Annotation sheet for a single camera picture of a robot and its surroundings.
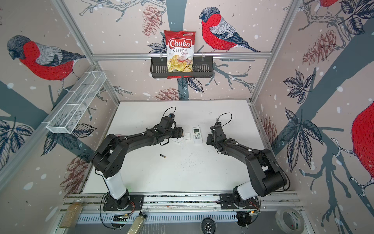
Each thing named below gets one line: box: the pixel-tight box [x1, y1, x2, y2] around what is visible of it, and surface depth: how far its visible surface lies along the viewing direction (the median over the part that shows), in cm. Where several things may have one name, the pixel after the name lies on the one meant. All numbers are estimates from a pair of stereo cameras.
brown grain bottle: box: [59, 198, 83, 229], surface depth 69 cm
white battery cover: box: [184, 132, 192, 140], surface depth 102 cm
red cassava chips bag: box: [164, 30, 196, 73], surface depth 86 cm
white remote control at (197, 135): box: [191, 126, 204, 145], surface depth 100 cm
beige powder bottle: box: [126, 211, 148, 234], surface depth 66 cm
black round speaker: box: [200, 217, 216, 234], surface depth 60 cm
